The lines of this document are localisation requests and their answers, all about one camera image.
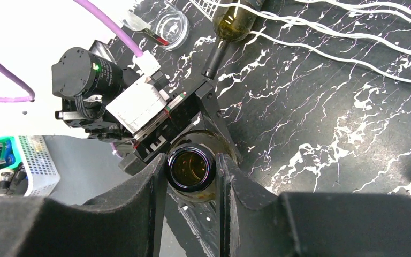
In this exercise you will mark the clear round bottle white cap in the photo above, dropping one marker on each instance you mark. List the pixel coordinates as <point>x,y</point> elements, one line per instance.
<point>158,21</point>

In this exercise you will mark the white perforated storage basket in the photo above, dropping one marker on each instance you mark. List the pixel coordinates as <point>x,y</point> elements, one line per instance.
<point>26,167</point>

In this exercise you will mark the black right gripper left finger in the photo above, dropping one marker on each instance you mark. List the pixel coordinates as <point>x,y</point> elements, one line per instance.
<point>124,221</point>

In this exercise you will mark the dark green wine bottle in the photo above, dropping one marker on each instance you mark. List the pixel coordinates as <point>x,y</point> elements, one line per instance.
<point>231,24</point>

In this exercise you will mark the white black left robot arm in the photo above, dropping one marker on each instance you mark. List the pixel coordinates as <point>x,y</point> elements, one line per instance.
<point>87,81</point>

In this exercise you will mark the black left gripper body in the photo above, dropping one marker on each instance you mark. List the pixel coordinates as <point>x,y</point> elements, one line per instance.
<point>158,134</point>

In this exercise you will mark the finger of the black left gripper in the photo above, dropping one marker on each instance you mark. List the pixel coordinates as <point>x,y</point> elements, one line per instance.
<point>214,121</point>

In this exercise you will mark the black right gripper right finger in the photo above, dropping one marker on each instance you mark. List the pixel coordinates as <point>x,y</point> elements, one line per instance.
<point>255,222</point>

